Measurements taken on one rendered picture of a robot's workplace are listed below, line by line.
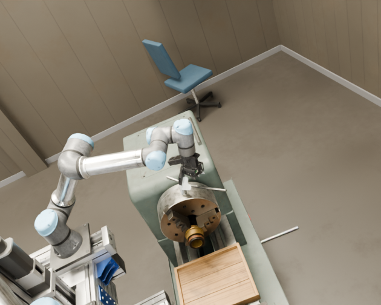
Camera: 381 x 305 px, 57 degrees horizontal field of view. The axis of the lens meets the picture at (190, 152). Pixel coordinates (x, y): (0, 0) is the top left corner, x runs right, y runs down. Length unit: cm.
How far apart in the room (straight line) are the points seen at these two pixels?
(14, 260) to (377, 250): 227
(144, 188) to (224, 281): 60
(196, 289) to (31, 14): 362
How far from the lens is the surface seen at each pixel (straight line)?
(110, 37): 463
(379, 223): 298
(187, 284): 185
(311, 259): 281
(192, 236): 169
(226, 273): 181
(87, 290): 187
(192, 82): 423
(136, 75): 482
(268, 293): 211
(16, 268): 165
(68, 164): 151
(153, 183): 184
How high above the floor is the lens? 239
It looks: 37 degrees down
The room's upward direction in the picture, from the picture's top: 25 degrees counter-clockwise
